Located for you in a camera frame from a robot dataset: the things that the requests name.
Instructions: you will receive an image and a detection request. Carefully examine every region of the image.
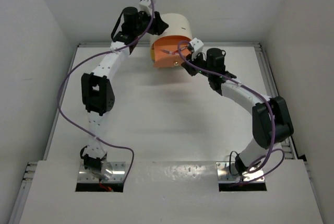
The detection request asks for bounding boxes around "metal base plate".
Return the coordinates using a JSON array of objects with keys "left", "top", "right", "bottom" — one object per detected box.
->
[
  {"left": 77, "top": 162, "right": 125, "bottom": 183},
  {"left": 216, "top": 161, "right": 265, "bottom": 184}
]

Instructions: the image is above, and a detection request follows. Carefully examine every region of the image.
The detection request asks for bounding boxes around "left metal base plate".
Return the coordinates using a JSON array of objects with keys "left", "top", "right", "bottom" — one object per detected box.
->
[{"left": 77, "top": 162, "right": 125, "bottom": 183}]

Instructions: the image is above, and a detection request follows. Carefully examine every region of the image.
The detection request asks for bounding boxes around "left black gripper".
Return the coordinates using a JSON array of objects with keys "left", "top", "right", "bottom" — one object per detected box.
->
[{"left": 132, "top": 9, "right": 168, "bottom": 37}]

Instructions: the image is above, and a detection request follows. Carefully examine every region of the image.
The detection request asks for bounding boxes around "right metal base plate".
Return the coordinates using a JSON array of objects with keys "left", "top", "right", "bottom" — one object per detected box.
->
[{"left": 216, "top": 161, "right": 265, "bottom": 184}]

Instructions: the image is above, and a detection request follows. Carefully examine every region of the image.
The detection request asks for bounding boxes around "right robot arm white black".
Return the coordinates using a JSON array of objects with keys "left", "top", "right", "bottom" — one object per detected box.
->
[{"left": 181, "top": 48, "right": 294, "bottom": 176}]

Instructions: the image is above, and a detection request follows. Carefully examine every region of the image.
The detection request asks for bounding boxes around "cream three-drawer storage cabinet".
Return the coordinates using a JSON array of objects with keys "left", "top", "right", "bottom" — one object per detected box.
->
[{"left": 150, "top": 13, "right": 193, "bottom": 69}]

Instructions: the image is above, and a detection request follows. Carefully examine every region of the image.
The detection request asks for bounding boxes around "red pen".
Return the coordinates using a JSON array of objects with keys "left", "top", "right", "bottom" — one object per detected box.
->
[{"left": 161, "top": 46, "right": 187, "bottom": 55}]

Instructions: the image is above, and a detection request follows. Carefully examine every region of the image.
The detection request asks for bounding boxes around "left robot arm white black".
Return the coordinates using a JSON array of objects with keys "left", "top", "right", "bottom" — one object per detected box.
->
[{"left": 80, "top": 7, "right": 169, "bottom": 172}]

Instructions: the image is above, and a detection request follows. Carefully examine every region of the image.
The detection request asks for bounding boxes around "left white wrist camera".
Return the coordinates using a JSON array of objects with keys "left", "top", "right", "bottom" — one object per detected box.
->
[{"left": 139, "top": 0, "right": 156, "bottom": 16}]

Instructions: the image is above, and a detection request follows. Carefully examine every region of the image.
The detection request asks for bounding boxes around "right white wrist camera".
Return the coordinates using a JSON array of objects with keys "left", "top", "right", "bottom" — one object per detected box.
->
[{"left": 188, "top": 38, "right": 204, "bottom": 59}]

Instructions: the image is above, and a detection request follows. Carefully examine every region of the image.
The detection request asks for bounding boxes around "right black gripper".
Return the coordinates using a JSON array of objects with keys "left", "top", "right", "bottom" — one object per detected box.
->
[{"left": 182, "top": 50, "right": 213, "bottom": 78}]

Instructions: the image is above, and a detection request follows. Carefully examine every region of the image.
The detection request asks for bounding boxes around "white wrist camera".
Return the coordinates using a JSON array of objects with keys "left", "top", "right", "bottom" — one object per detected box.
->
[
  {"left": 139, "top": 0, "right": 156, "bottom": 16},
  {"left": 188, "top": 38, "right": 204, "bottom": 59}
]

